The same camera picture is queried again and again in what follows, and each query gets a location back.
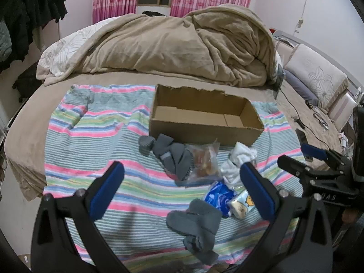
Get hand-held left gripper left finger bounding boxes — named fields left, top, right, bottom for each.
left=31, top=161, right=134, bottom=273

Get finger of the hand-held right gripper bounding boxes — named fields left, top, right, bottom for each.
left=301, top=143, right=353, bottom=167
left=277, top=154, right=346, bottom=190

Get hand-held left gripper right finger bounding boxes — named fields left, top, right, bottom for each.
left=227, top=162, right=334, bottom=273

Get white tissue pack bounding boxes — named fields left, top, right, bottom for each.
left=227, top=190, right=261, bottom=220

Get blue plastic packet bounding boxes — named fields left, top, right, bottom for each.
left=204, top=181, right=238, bottom=218

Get white socks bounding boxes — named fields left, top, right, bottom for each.
left=220, top=142, right=258, bottom=190

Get grey patterned sock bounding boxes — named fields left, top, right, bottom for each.
left=138, top=136, right=156, bottom=156

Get clear plastic snack bag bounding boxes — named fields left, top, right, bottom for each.
left=182, top=139, right=221, bottom=187

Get grey sock pair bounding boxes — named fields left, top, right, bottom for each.
left=152, top=134, right=194, bottom=181

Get cardboard box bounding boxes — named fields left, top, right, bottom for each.
left=149, top=84, right=265, bottom=147

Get black smartphone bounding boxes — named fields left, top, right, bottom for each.
left=295, top=129, right=309, bottom=149

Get striped blanket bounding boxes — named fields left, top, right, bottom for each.
left=43, top=84, right=308, bottom=268

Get beige bordered pillow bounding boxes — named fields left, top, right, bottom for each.
left=326, top=90, right=359, bottom=132

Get grey pillow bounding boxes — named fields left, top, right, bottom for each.
left=283, top=70, right=319, bottom=106

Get white floral pillow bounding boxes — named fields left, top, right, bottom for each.
left=284, top=44, right=349, bottom=112

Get dark standing tablet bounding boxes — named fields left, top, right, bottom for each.
left=274, top=64, right=286, bottom=100

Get bed with beige sheet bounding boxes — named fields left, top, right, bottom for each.
left=4, top=70, right=351, bottom=205

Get metal headboard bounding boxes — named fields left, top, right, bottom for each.
left=270, top=28, right=364, bottom=99

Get black bag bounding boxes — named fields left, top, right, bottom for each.
left=12, top=70, right=42, bottom=103

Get white floral duvet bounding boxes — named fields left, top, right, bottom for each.
left=36, top=15, right=126, bottom=77

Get beige fleece blanket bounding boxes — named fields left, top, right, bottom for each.
left=43, top=3, right=278, bottom=87

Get grey hanging garment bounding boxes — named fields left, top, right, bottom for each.
left=0, top=20, right=12, bottom=63

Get black cloth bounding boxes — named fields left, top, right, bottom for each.
left=142, top=11, right=171, bottom=18

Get black hanging clothes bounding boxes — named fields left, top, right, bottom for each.
left=0, top=0, right=68, bottom=72

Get tangled cable bundle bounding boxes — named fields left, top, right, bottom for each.
left=306, top=99, right=331, bottom=129

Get black charging cable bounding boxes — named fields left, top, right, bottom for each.
left=279, top=88, right=337, bottom=150

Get white wall cable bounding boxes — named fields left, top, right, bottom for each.
left=295, top=0, right=311, bottom=34

